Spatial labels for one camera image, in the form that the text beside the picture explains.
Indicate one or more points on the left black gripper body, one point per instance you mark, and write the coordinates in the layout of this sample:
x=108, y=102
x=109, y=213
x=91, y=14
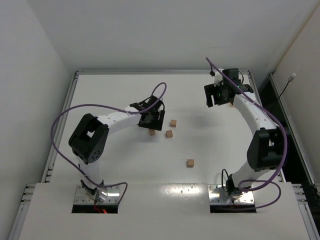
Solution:
x=152, y=124

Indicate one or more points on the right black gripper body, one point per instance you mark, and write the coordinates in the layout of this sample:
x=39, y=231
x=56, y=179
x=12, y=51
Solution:
x=212, y=92

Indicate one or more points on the wooden cube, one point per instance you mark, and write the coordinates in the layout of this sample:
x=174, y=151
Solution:
x=173, y=123
x=169, y=134
x=152, y=132

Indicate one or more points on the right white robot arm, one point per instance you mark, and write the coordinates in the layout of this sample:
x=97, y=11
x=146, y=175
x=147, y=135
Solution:
x=265, y=151

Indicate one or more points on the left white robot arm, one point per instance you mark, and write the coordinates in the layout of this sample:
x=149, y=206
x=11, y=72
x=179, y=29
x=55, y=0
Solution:
x=89, y=138

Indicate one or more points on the wooden cube lettered H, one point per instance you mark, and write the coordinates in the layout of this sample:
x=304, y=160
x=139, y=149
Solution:
x=190, y=163

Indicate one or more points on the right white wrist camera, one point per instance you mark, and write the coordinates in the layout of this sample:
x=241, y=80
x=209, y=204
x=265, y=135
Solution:
x=218, y=78

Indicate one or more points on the black wall cable white plug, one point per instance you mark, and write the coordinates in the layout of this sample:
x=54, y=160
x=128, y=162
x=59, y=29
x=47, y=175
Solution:
x=290, y=79

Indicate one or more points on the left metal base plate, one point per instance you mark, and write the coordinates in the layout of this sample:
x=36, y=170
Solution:
x=104, y=196

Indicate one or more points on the metal base plate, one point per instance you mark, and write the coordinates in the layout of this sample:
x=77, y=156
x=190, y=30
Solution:
x=219, y=197
x=104, y=196

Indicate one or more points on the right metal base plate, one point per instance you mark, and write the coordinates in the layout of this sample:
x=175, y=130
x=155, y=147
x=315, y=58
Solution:
x=219, y=197

